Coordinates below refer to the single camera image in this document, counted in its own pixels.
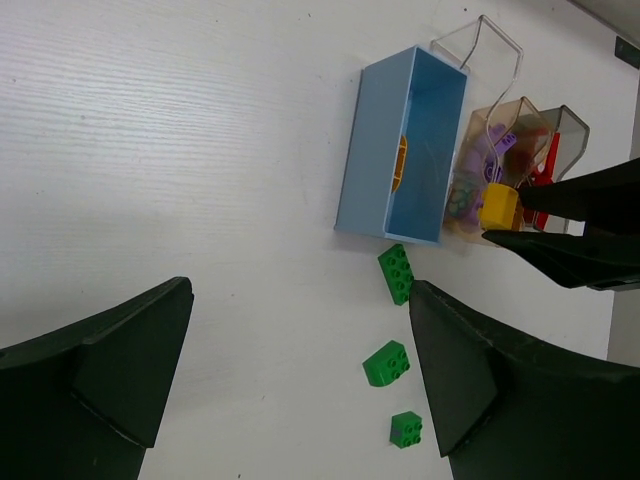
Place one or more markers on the light blue plastic container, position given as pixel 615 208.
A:
pixel 419 95

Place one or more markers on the orange transparent lego brick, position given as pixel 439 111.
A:
pixel 400 163

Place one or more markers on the amber transparent plastic container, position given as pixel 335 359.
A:
pixel 534 135

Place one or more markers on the red long lego brick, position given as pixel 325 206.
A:
pixel 542 175

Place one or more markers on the clear plastic container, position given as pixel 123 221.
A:
pixel 489 57

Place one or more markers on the purple lego brick with studs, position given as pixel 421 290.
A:
pixel 496 142

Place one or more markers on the small purple lego brick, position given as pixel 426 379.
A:
pixel 476 164

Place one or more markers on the smoky grey plastic container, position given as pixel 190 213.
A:
pixel 574 136

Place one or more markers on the green lego brick bottom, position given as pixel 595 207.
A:
pixel 405 429

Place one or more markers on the purple paw print lego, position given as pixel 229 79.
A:
pixel 464 202

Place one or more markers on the green lego brick by orange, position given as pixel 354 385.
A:
pixel 386 365

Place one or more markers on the blue label sticker right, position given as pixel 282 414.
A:
pixel 627 52

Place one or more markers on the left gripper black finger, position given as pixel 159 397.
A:
pixel 86 401
pixel 507 405

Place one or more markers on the yellow lego brick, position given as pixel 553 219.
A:
pixel 501 208

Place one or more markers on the green lego plate flat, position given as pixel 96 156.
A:
pixel 396 269

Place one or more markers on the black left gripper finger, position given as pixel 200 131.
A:
pixel 606 196
pixel 599 262

